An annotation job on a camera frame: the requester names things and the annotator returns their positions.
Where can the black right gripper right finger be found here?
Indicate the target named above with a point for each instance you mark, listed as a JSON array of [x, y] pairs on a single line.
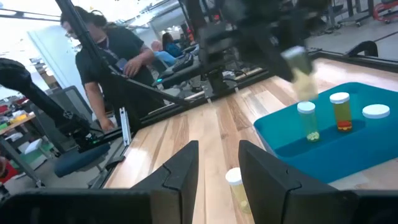
[[280, 196]]

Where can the blue plastic basket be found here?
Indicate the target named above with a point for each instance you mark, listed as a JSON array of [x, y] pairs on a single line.
[[335, 155]]

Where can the black frame pole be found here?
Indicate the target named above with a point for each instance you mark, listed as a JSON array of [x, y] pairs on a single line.
[[81, 34]]

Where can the large teal pill bottle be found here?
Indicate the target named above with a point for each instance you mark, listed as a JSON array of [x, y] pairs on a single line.
[[376, 111]]

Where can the amber pill bottle red pills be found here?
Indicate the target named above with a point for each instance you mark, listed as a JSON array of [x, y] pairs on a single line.
[[342, 115]]

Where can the red cart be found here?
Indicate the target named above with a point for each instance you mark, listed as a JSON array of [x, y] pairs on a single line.
[[385, 9]]

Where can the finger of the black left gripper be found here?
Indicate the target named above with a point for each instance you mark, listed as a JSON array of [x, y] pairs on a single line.
[[273, 56]]

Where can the yellow-green bottle white pills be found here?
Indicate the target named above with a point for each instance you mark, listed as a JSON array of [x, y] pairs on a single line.
[[309, 124]]

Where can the blue office chair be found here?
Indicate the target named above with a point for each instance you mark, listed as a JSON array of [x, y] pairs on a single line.
[[81, 160]]

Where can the person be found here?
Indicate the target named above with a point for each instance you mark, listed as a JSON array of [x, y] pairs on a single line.
[[164, 57], [124, 46], [172, 48]]

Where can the cluttered wooden desk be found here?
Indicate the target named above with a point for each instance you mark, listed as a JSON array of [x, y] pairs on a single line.
[[18, 119]]

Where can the grey desk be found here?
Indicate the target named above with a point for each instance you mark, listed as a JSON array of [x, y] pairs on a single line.
[[183, 76]]

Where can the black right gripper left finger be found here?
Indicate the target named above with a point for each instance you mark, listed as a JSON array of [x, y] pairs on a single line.
[[177, 186]]

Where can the white metal bracket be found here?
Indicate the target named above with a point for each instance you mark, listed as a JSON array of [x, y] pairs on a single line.
[[125, 127]]

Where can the black wedge stand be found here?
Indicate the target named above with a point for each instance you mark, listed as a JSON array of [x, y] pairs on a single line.
[[365, 48]]

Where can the yellow pill bottle white lid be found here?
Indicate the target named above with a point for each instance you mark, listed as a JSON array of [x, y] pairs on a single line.
[[303, 77], [237, 186]]

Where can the black keyboard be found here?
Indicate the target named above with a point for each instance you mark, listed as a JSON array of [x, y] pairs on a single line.
[[183, 62]]

